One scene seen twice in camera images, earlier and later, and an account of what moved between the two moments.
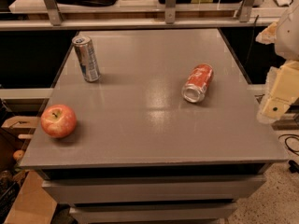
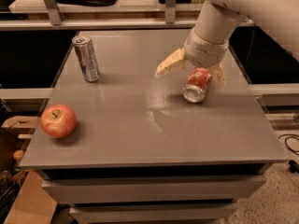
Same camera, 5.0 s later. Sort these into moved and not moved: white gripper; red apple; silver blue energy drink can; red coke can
Moved: white gripper
Not moved: red apple; silver blue energy drink can; red coke can
